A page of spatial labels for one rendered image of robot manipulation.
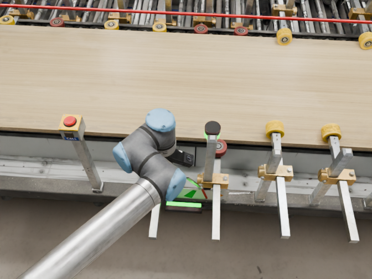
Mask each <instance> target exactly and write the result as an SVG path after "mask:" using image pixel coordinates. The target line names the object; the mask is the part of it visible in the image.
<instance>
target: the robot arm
mask: <svg viewBox="0 0 372 279"><path fill-rule="evenodd" d="M175 127H176V122H175V117H174V115H173V114H172V113H171V112H170V111H169V110H167V109H164V108H155V109H153V110H151V111H150V112H149V113H148V114H147V115H146V118H145V123H144V124H142V125H141V126H140V127H139V128H138V129H136V130H135V131H133V132H132V133H131V134H130V135H129V136H127V137H126V138H125V139H124V140H123V141H121V142H119V144H118V145H117V146H116V147H114V148H113V151H112V153H113V156H114V158H115V160H116V161H117V163H118V164H119V166H120V167H121V168H122V169H123V170H124V171H125V172H126V173H128V174H130V173H132V171H134V172H135V173H136V174H137V175H138V176H140V179H139V180H138V181H137V182H135V184H133V185H132V186H131V187H129V188H128V189H127V190H126V191H125V192H123V193H122V194H121V195H120V196H118V197H117V198H116V199H115V200H113V201H112V202H111V203H110V204H109V205H107V206H106V207H104V208H103V209H102V210H101V211H100V212H98V213H97V214H96V215H95V216H93V217H92V218H91V219H90V220H89V221H87V222H86V223H85V224H84V225H82V226H81V227H80V228H78V229H77V230H76V231H75V232H74V233H72V234H71V235H70V236H69V237H67V238H66V239H65V240H64V241H62V242H61V243H60V244H59V245H58V246H56V247H55V248H53V249H52V250H51V251H50V252H49V253H47V254H46V255H45V256H44V257H42V258H41V259H40V260H39V261H38V262H36V263H35V264H34V265H33V266H31V267H30V268H29V269H27V270H26V271H25V272H24V273H22V274H21V275H20V276H19V277H17V278H16V279H73V278H75V277H76V276H77V275H78V274H79V273H80V272H81V271H82V270H84V269H85V268H86V267H87V266H88V265H89V264H91V263H92V262H93V261H94V260H95V259H96V258H97V257H99V256H100V255H101V254H102V253H103V252H104V251H105V250H107V249H108V248H109V247H110V246H111V245H112V244H113V243H114V242H115V241H117V240H118V239H119V238H120V237H121V236H122V235H123V234H124V233H126V232H127V231H128V230H129V229H130V228H131V227H133V226H134V225H135V224H136V223H137V222H138V221H139V220H141V219H142V218H143V217H144V216H145V215H146V214H147V213H148V212H150V211H151V210H152V209H153V208H154V207H155V206H156V205H158V204H160V203H161V202H162V201H164V200H166V201H167V202H171V201H173V200H174V199H175V198H176V197H177V196H178V195H179V194H180V192H181V191H182V189H183V188H184V186H185V183H186V180H187V178H186V175H185V174H184V173H183V172H182V171H181V170H180V169H179V168H177V167H176V166H175V165H173V163H176V164H180V165H182V166H185V167H188V168H190V167H191V166H192V165H193V164H194V155H193V154H190V153H187V152H184V151H181V150H178V149H176V135H175Z"/></svg>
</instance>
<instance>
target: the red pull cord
mask: <svg viewBox="0 0 372 279"><path fill-rule="evenodd" d="M0 7H12V8H36V9H60V10H72V11H97V12H120V13H144V14H168V15H180V16H205V17H228V18H252V19H276V20H300V21H313V22H336V23H360V24H372V21H369V20H345V19H322V18H297V17H273V16H261V15H237V14H212V13H189V12H165V11H141V10H128V9H104V8H80V7H56V6H33V5H20V4H0Z"/></svg>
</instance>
